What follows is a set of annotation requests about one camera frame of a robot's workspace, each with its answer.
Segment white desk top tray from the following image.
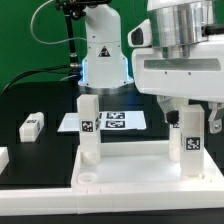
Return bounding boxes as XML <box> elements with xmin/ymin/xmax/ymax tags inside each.
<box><xmin>71</xmin><ymin>140</ymin><xmax>224</xmax><ymax>191</ymax></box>

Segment fiducial marker sheet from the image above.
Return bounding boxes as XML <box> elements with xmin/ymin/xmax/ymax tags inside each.
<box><xmin>58</xmin><ymin>111</ymin><xmax>146</xmax><ymax>132</ymax></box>

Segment white block left edge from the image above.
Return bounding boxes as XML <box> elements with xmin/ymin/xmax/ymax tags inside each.
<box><xmin>0</xmin><ymin>147</ymin><xmax>9</xmax><ymax>174</ymax></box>

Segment black cables on table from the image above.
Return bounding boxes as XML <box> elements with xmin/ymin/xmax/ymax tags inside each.
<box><xmin>0</xmin><ymin>64</ymin><xmax>83</xmax><ymax>96</ymax></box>

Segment grey cable loop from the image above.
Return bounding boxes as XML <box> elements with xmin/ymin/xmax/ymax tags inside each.
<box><xmin>30</xmin><ymin>0</ymin><xmax>88</xmax><ymax>46</ymax></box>

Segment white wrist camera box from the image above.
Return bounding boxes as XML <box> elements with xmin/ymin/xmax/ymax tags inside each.
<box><xmin>128</xmin><ymin>19</ymin><xmax>152</xmax><ymax>48</ymax></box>

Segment white L-shaped fence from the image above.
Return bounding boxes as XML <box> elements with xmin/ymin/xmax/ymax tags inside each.
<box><xmin>0</xmin><ymin>139</ymin><xmax>224</xmax><ymax>217</ymax></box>

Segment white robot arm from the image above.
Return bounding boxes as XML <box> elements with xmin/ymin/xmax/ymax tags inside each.
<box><xmin>79</xmin><ymin>0</ymin><xmax>224</xmax><ymax>134</ymax></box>

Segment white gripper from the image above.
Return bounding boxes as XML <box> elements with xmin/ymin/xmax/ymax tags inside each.
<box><xmin>132</xmin><ymin>43</ymin><xmax>224</xmax><ymax>134</ymax></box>

